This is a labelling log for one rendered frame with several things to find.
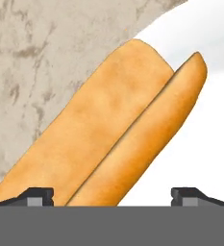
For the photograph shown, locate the golden brown hot dog bun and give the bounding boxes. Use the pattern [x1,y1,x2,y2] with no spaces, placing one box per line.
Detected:
[0,37,209,208]

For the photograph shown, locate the white plate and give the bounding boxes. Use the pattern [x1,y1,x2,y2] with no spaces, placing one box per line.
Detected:
[117,0,224,208]

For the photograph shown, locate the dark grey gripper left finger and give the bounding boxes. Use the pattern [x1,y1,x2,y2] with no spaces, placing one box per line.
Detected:
[0,186,55,208]

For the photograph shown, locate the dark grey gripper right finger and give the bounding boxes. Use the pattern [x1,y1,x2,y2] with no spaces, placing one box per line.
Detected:
[170,186,224,208]

